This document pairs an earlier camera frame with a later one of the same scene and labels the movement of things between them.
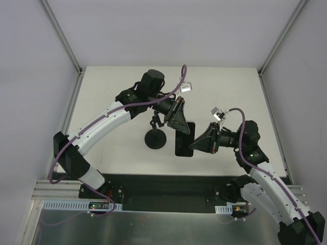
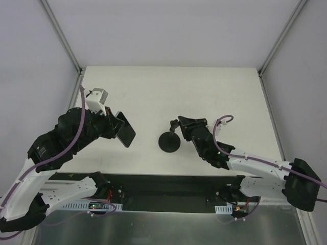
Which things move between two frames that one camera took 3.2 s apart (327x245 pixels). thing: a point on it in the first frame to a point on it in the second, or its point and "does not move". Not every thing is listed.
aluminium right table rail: x=261 y=75 does not move
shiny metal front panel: x=58 y=227 does not move
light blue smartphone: x=183 y=140 to x=127 y=133
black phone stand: x=155 y=138 to x=169 y=142
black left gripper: x=175 y=110 to x=111 y=124
